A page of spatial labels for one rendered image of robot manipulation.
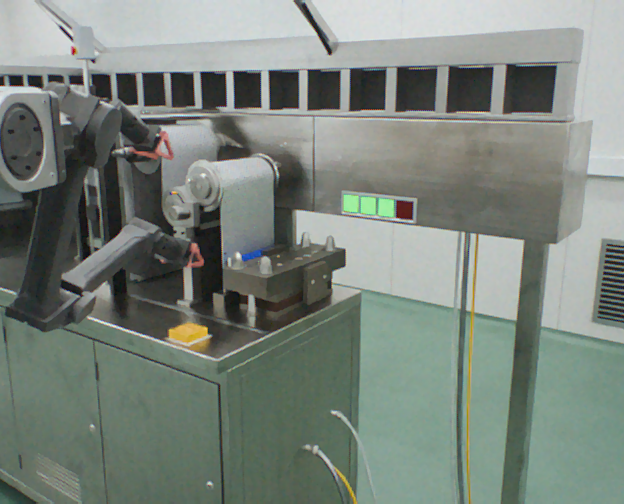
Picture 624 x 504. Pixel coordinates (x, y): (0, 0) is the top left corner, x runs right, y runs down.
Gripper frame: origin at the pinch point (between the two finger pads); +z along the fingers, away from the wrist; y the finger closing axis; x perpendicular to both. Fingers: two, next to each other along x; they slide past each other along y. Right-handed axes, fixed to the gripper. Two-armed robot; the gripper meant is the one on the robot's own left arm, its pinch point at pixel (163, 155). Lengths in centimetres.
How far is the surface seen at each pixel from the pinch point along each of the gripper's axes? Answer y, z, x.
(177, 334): 16.1, 17.1, -41.6
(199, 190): 0.9, 15.8, -0.7
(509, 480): 79, 113, -39
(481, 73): 66, 28, 50
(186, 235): -0.4, 20.1, -13.3
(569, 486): 84, 181, -26
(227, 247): 6.8, 29.8, -10.9
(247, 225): 7.0, 33.5, -1.3
